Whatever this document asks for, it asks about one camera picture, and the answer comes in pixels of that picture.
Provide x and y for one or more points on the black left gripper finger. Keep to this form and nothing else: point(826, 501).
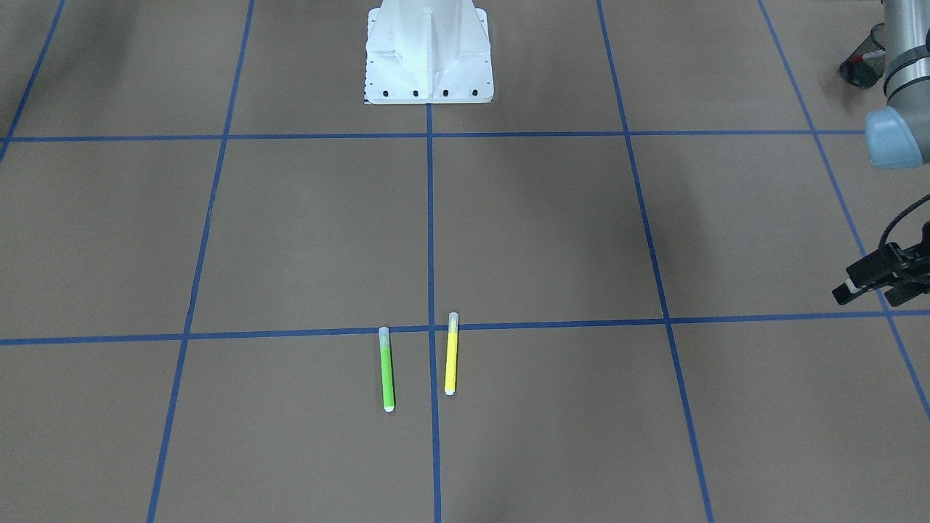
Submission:
point(847, 291)

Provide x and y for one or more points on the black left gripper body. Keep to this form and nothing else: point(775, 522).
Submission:
point(895, 266)

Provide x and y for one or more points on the red marker pen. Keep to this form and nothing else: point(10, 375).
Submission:
point(872, 55)

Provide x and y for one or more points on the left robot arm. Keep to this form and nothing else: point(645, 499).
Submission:
point(897, 138)

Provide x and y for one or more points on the black mesh cup far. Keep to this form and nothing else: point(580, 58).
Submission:
point(865, 75)

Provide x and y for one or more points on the yellow marker pen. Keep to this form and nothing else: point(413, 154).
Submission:
point(451, 360)

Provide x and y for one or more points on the green marker pen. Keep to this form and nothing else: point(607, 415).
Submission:
point(385, 360)

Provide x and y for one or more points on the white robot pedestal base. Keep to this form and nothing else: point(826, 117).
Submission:
point(428, 52)

